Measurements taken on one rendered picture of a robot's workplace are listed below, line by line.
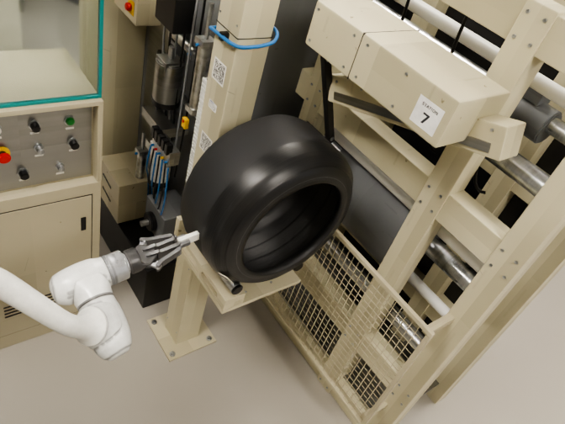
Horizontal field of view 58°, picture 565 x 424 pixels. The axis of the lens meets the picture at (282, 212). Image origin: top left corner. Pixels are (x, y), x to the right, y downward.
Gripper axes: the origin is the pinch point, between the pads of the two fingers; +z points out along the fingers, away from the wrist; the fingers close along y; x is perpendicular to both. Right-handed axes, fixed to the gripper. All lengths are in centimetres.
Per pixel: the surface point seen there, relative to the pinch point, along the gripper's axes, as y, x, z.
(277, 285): -8, 39, 35
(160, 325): 42, 115, 6
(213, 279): 0.8, 29.6, 10.8
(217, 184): 1.4, -17.8, 10.3
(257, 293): -7.6, 37.8, 25.4
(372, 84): -6, -45, 57
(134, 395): 12, 112, -21
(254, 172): -4.8, -24.6, 18.7
